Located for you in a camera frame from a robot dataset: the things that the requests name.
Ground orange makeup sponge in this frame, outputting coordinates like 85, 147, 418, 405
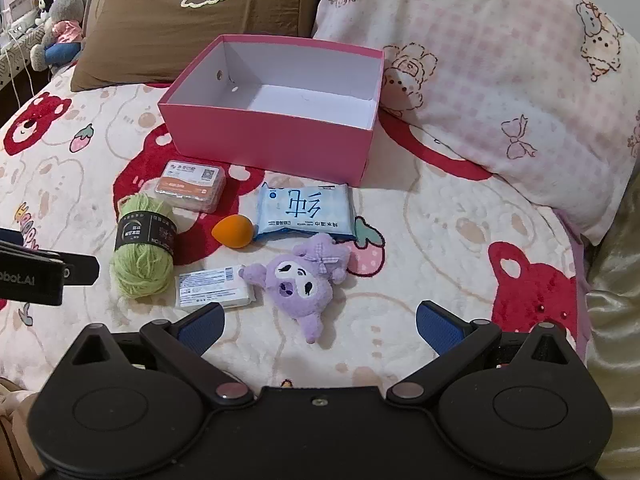
211, 214, 255, 249

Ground white cable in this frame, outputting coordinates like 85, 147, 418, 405
9, 45, 37, 107

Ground blue wet wipes packet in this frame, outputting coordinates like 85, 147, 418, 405
252, 182, 358, 243

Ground pink checked pillow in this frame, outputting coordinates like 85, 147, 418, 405
312, 0, 640, 247

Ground green yarn ball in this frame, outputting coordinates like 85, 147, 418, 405
109, 192, 180, 302

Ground brown pillow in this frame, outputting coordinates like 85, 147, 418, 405
70, 0, 321, 93

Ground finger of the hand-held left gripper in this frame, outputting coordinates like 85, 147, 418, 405
62, 255, 100, 286

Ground clear plastic card box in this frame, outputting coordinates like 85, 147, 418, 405
154, 160, 226, 213

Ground pale pink cloth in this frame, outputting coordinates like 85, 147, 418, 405
0, 377, 46, 480

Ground pink cardboard box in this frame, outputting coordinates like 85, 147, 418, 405
157, 34, 385, 188

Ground white radiator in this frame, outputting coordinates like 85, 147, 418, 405
0, 25, 48, 86

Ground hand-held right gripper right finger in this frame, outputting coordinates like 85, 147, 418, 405
386, 301, 571, 407

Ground red bear printed blanket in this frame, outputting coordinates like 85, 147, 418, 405
0, 60, 591, 396

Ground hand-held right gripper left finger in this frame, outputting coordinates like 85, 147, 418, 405
70, 302, 256, 409

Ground grey plush toy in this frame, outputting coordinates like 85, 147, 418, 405
30, 0, 86, 70

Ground purple plush toy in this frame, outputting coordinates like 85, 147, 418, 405
239, 232, 351, 345

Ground white tissue packet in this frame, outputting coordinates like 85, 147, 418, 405
175, 264, 257, 311

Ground beige satin quilt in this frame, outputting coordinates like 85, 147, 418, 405
585, 160, 640, 480

